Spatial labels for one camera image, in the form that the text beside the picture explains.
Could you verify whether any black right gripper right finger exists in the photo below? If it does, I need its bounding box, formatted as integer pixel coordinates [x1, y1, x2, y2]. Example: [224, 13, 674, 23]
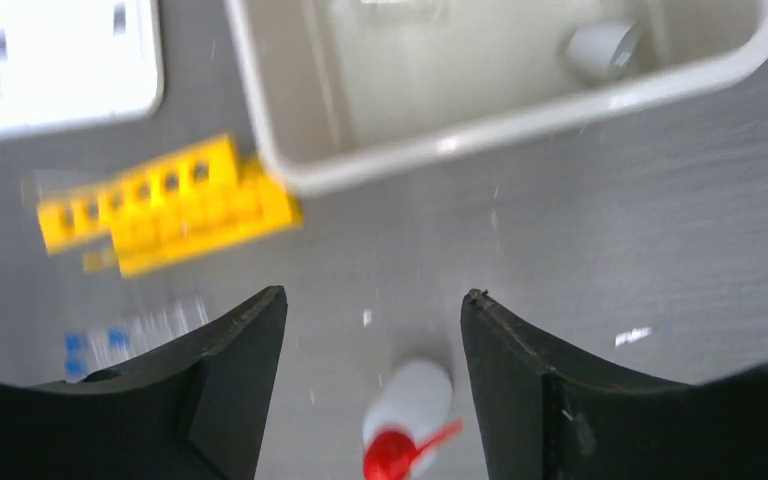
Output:
[460, 289, 768, 479]

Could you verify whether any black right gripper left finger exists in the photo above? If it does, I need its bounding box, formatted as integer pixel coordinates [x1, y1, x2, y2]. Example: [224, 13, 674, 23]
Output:
[0, 286, 288, 479]

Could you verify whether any small white cup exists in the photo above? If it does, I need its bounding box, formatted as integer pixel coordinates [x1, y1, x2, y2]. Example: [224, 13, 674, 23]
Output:
[561, 20, 641, 84]

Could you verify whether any white plastic bin lid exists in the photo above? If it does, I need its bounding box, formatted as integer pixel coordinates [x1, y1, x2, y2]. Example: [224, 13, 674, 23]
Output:
[0, 1, 164, 141]

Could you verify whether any blue capped tube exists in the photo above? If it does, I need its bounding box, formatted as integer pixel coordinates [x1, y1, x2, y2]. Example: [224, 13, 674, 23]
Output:
[64, 332, 89, 355]
[64, 357, 89, 381]
[107, 327, 131, 353]

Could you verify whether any clear acrylic tube rack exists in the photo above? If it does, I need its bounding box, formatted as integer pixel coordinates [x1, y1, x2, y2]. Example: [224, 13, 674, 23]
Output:
[64, 295, 209, 376]

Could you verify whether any red capped wash bottle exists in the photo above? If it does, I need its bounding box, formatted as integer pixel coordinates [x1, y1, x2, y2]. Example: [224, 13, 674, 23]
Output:
[362, 358, 463, 480]

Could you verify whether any yellow test tube rack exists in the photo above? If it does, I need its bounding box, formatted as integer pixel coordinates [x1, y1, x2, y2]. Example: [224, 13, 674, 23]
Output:
[36, 133, 303, 278]

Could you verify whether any beige plastic bin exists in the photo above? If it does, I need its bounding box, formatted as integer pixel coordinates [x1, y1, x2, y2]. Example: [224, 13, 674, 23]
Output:
[225, 1, 768, 196]

